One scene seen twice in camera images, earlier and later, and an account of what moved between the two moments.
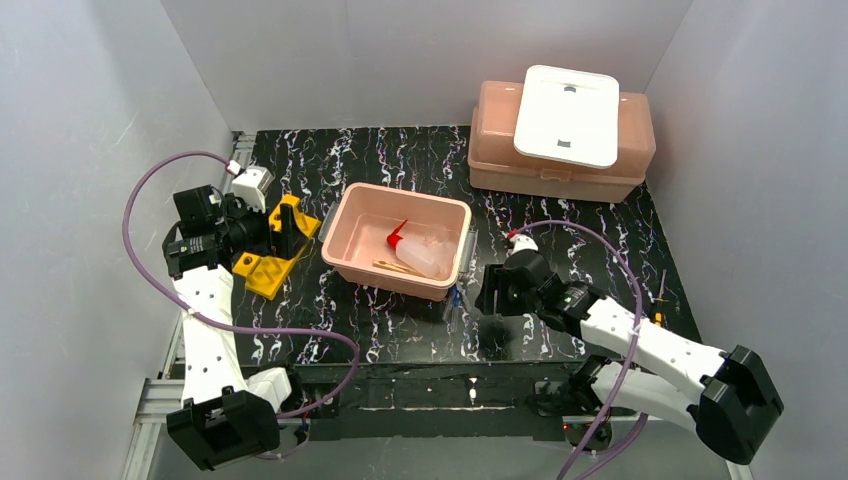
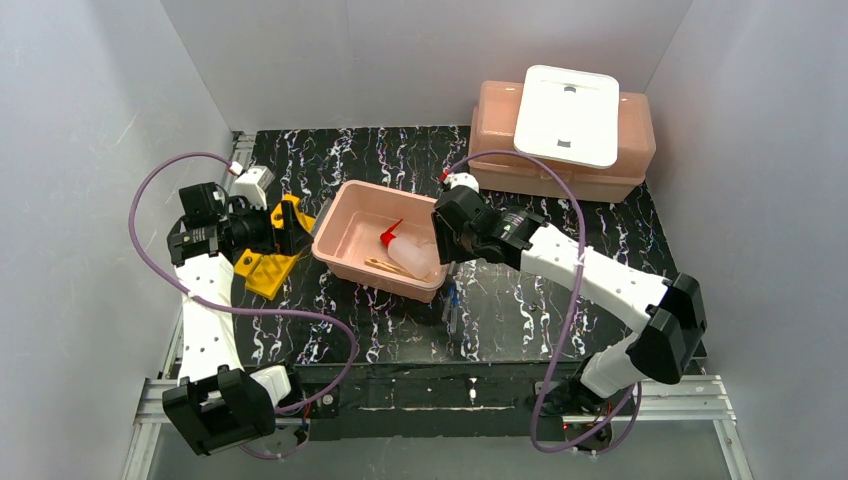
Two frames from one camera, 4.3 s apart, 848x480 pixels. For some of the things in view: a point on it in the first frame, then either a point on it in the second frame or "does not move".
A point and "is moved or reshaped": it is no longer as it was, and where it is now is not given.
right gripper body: (488, 300) → (448, 234)
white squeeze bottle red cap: (415, 252) is moved or reshaped
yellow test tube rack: (264, 275) does not move
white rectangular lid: (569, 115) does not move
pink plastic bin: (356, 228) is moved or reshaped
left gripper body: (274, 229) does not move
